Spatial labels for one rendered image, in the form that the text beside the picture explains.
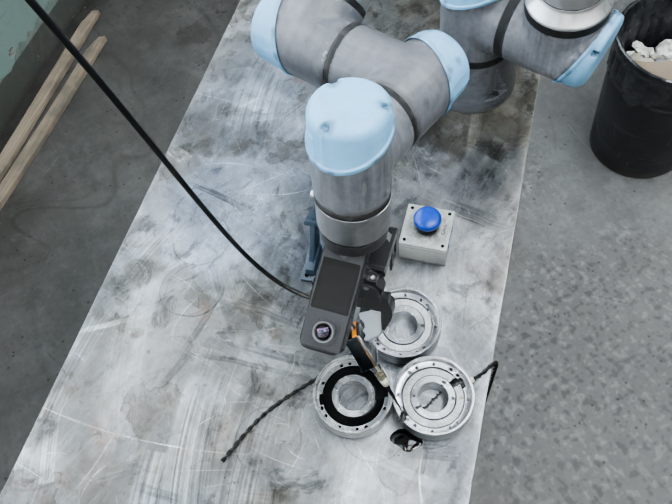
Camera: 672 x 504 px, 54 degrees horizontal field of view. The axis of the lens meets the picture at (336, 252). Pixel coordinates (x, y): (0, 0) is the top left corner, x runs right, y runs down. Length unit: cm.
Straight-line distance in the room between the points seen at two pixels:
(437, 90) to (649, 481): 133
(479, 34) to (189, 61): 164
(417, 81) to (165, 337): 57
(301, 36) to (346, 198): 18
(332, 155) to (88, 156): 188
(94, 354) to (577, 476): 117
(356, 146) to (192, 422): 53
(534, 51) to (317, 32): 43
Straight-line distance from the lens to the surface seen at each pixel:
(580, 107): 230
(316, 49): 66
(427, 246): 96
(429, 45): 64
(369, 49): 64
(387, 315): 75
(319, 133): 54
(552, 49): 100
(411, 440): 89
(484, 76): 113
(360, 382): 89
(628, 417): 182
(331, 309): 66
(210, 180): 113
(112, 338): 104
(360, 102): 55
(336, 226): 62
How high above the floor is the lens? 167
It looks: 60 degrees down
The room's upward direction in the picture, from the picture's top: 11 degrees counter-clockwise
